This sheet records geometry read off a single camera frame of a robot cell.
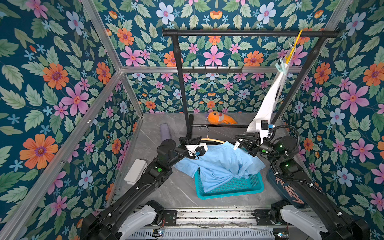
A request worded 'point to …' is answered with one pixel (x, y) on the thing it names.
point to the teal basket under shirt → (242, 185)
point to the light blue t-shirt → (219, 164)
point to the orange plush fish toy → (215, 117)
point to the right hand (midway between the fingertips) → (239, 135)
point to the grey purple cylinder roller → (165, 131)
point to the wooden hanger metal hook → (210, 139)
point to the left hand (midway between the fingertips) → (201, 135)
